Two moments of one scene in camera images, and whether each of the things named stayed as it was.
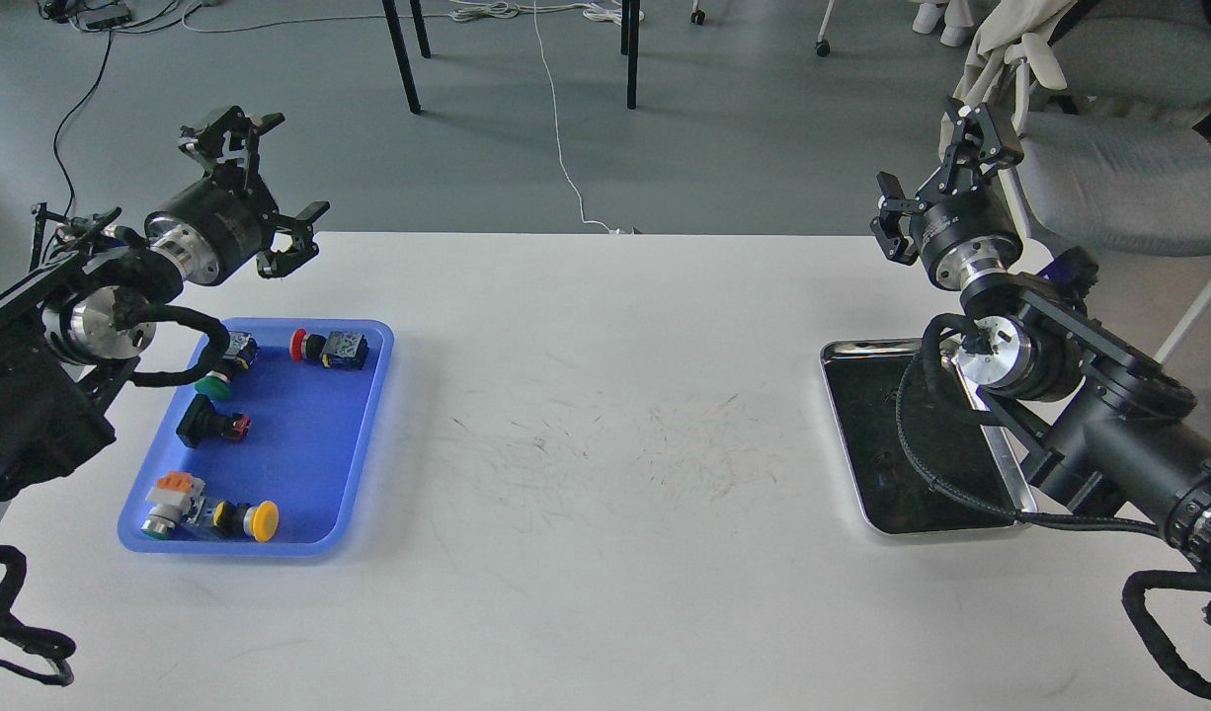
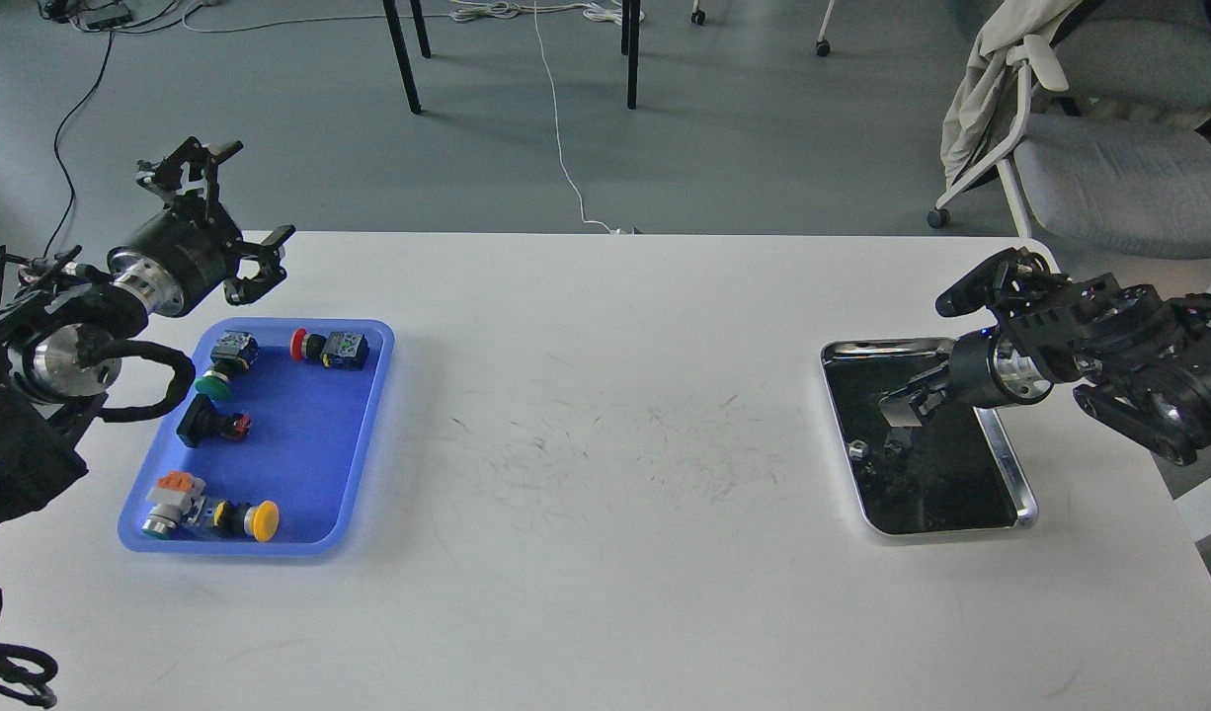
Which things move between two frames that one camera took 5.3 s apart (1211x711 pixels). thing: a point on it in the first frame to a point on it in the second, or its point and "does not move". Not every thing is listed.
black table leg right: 630,24 does not move
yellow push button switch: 260,520 does not move
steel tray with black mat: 917,465 does not move
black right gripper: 966,234 to 983,372
